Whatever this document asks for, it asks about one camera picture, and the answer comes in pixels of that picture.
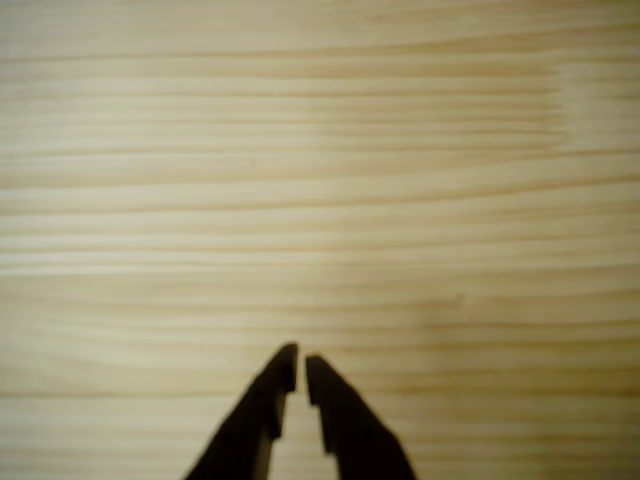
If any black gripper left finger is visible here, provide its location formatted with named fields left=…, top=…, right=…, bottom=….
left=185, top=342, right=299, bottom=480

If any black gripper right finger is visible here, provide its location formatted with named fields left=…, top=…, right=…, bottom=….
left=305, top=354, right=417, bottom=480

